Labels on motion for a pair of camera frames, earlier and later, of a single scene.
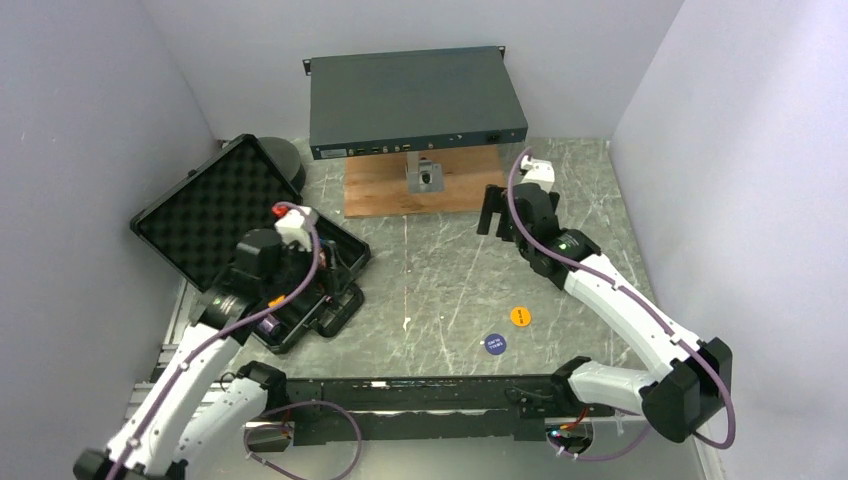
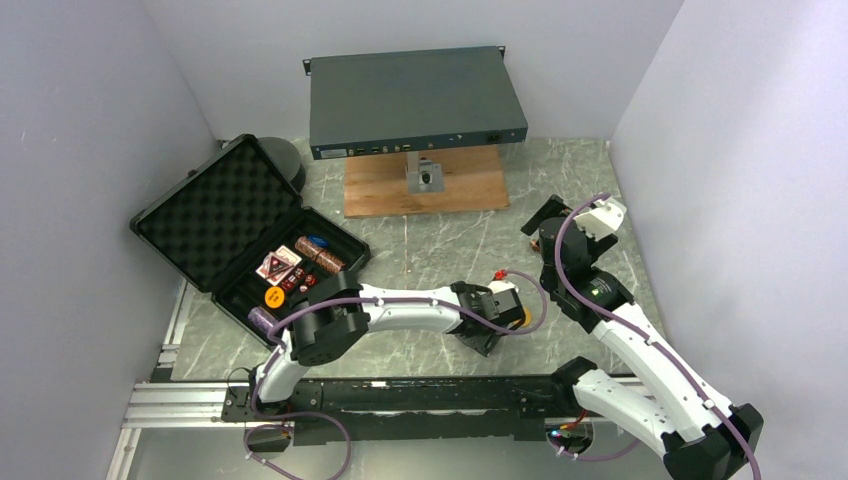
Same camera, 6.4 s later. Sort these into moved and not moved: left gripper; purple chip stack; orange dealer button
Moved: left gripper
Not moved: purple chip stack; orange dealer button
